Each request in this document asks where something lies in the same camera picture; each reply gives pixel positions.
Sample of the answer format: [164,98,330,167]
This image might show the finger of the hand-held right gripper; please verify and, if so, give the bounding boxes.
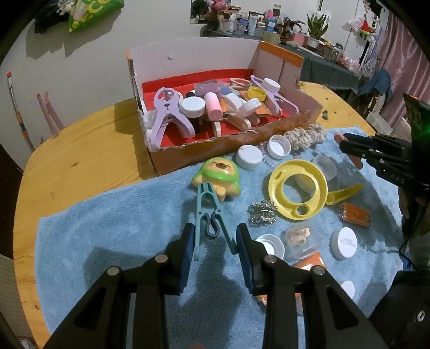
[339,143,404,168]
[343,132,409,152]

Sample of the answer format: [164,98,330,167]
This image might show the green avocado toy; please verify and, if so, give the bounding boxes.
[191,157,241,202]

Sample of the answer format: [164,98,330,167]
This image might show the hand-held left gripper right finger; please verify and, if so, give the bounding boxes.
[235,223,391,349]

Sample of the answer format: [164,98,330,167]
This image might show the blue hanging cloth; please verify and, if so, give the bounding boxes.
[358,69,392,104]

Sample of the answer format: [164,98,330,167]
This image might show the yellow plastic ring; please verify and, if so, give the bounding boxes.
[268,160,328,221]

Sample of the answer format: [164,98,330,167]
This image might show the black hanging bag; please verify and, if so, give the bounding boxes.
[34,0,73,34]

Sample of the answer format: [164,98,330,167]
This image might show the silver bead chain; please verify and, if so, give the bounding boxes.
[248,199,278,227]

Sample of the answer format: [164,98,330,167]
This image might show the white lid near box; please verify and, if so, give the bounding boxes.
[234,144,263,170]

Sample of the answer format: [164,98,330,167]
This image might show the green shopping bag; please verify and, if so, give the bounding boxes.
[69,0,124,33]

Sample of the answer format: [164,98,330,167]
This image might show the white round jar lid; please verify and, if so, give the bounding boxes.
[330,227,358,260]

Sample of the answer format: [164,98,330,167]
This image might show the blue towel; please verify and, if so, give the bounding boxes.
[35,125,409,336]

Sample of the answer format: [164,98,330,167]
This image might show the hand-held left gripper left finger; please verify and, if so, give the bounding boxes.
[42,222,196,349]

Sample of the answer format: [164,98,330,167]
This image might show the peach plastic ring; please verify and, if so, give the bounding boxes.
[229,77,252,92]

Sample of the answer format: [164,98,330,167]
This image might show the potted green plant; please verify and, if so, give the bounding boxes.
[307,12,330,49]

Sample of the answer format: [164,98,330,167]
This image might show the white screw cap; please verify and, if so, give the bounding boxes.
[261,78,281,94]

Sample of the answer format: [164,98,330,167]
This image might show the cluttered cosmetic bottles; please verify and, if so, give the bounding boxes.
[202,3,343,59]

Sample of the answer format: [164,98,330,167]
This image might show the white bottle cap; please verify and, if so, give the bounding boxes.
[267,134,291,159]

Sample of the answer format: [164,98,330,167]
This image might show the orange wrapped packet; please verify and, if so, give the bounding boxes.
[339,201,372,229]

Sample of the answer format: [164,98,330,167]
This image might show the yellow plastic stick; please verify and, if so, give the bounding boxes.
[325,183,363,206]

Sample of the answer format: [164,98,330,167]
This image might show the person's right forearm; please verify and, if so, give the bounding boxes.
[405,231,430,272]

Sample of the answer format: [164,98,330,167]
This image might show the beige crochet scrunchie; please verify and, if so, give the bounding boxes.
[283,122,328,153]

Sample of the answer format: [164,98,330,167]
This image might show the small clear lidded box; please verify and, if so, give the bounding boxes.
[285,226,320,259]

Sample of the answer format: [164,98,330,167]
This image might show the clear bead bracelet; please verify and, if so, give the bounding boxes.
[259,141,279,169]

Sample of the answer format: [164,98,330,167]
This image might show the pink curtain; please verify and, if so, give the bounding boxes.
[378,13,429,99]

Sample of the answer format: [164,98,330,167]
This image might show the white flip lid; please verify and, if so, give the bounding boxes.
[240,100,263,116]

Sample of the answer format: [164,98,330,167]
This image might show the orange packet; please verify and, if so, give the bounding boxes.
[259,252,327,303]
[339,201,372,229]

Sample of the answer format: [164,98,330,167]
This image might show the large purple clip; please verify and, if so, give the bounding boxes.
[153,86,196,148]
[250,75,299,118]

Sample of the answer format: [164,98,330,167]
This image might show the dark cloth side table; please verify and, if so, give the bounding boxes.
[202,32,360,98]

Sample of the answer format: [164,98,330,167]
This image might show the purple plastic case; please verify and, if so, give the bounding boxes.
[194,81,222,99]

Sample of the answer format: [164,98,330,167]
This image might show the pink cylinder roll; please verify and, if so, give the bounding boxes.
[204,92,222,121]

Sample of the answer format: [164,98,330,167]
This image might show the broom stick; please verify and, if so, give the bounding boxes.
[7,71,34,151]

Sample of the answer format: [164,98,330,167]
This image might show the black cable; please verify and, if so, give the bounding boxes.
[398,215,417,269]

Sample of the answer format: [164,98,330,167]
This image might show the white lidded dark jar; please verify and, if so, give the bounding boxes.
[181,97,206,133]

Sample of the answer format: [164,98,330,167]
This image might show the small white cap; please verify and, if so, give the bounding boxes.
[340,280,356,301]

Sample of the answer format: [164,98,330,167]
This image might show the silver rimmed white cap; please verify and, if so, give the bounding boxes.
[255,234,285,260]

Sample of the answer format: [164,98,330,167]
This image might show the teal clothes peg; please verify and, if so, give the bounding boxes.
[193,183,237,261]

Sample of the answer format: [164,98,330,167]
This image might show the cardboard box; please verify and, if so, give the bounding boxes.
[125,35,324,177]

